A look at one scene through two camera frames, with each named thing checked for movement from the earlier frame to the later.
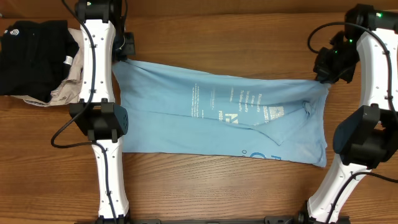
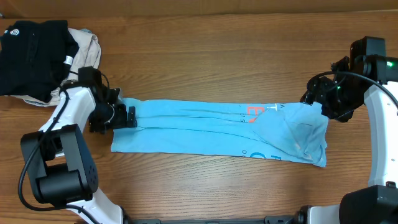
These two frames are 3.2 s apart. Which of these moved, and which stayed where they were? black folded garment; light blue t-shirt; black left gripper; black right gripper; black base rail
Moved: light blue t-shirt; black right gripper; black left gripper
Stayed: black base rail; black folded garment
